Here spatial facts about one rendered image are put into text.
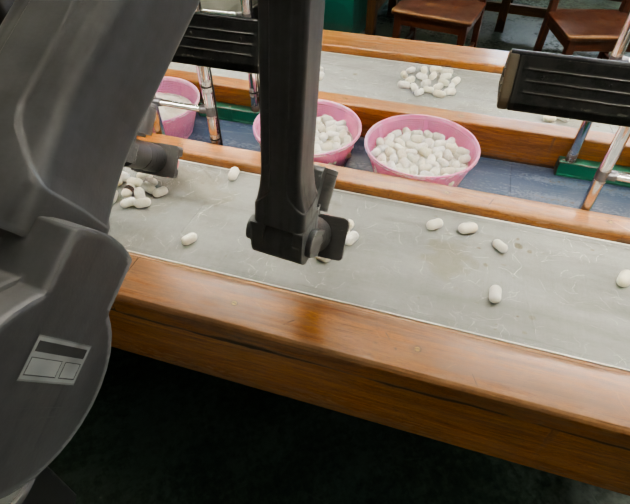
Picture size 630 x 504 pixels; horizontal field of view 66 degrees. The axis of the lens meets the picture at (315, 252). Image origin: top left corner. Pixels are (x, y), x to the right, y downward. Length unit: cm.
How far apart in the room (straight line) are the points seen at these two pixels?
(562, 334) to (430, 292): 22
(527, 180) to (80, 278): 119
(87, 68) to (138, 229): 82
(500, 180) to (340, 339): 68
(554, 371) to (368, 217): 44
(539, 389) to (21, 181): 70
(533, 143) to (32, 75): 121
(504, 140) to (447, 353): 70
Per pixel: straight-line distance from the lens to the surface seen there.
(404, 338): 77
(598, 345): 90
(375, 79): 152
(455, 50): 169
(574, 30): 294
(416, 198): 103
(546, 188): 129
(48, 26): 22
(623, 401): 82
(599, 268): 103
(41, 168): 20
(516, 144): 133
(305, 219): 55
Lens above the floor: 139
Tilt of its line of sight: 45 degrees down
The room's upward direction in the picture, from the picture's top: straight up
